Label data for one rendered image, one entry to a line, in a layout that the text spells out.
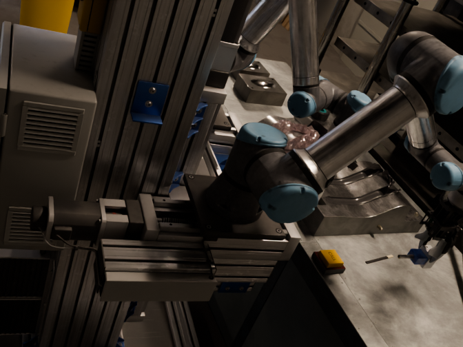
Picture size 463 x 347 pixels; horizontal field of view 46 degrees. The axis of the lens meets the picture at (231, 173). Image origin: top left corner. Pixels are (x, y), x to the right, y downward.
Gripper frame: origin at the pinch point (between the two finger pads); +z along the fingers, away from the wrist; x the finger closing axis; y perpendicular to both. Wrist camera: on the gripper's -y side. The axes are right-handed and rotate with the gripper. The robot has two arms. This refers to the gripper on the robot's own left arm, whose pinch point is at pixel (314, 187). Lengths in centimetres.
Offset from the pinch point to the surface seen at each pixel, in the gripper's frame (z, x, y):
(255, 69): 12, -104, -18
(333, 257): 10.2, 21.0, -3.4
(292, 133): 6.3, -41.0, -11.4
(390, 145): 14, -58, -77
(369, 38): 60, -342, -256
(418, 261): -0.3, 30.4, -24.6
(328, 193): 6.0, -5.7, -11.7
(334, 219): 6.9, 7.1, -8.6
